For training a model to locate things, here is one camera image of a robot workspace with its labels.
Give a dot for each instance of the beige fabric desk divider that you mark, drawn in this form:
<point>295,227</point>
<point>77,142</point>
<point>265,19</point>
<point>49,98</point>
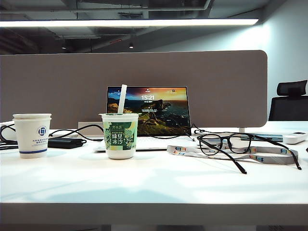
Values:
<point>72,84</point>

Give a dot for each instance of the white laptop with landscape wallpaper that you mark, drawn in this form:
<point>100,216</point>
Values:
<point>156,110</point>

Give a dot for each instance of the white drinking straw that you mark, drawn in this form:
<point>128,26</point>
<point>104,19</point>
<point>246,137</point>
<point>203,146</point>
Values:
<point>122,98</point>

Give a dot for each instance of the green printed drink cup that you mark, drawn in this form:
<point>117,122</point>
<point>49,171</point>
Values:
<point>120,150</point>

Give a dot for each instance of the hanging ceiling spotlight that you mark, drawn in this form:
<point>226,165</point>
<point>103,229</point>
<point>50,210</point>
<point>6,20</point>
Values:
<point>131,45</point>

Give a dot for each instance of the black power adapter brick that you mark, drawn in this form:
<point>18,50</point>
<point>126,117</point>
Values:
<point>62,143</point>

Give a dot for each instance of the long linear ceiling light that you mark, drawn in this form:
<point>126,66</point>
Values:
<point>120,22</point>

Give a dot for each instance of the black round eyeglasses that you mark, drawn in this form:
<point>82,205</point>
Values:
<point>242,170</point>

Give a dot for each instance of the blue grey usb hub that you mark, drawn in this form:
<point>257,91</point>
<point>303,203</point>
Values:
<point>267,138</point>

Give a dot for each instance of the plain white paper cup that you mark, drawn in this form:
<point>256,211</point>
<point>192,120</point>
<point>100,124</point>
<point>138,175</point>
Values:
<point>31,116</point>

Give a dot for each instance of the white paper cup blue logo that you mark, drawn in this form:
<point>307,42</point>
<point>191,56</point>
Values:
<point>29,137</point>

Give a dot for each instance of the black mesh office chair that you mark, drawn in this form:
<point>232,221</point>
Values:
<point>288,108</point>

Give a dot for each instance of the white divider bracket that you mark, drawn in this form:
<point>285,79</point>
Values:
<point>241,130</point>

